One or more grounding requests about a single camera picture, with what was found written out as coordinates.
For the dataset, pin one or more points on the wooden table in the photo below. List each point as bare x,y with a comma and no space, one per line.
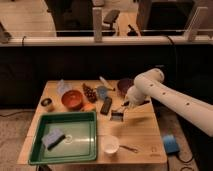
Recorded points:
139,130

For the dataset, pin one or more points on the orange carrot toy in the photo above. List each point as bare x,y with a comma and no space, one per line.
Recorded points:
88,107

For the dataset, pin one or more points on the purple bowl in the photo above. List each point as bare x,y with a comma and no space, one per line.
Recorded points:
123,85

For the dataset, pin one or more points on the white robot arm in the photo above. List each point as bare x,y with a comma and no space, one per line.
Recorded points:
150,83

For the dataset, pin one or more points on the green plastic tray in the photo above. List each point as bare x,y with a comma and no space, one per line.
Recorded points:
78,145

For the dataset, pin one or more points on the metal spoon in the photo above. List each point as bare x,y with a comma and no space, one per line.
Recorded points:
129,148

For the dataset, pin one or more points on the black remote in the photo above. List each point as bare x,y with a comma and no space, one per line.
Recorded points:
106,106

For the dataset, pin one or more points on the black office chair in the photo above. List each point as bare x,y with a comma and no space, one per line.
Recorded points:
109,20

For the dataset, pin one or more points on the white cup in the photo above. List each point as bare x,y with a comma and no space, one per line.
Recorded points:
110,145

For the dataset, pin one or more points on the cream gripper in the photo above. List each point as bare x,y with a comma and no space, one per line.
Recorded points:
130,105

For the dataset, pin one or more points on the clear plastic bag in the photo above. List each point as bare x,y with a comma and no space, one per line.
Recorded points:
62,87

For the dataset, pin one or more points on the blue scoop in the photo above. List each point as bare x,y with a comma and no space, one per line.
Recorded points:
102,92

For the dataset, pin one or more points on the blue sponge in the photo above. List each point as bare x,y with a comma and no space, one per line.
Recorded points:
52,138

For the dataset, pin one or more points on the black brush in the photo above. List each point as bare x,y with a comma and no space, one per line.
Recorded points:
118,114

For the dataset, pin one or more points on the white tube with cap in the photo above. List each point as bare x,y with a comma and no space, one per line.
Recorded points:
106,83

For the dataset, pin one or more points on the orange bowl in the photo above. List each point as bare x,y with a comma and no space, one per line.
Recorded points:
72,99

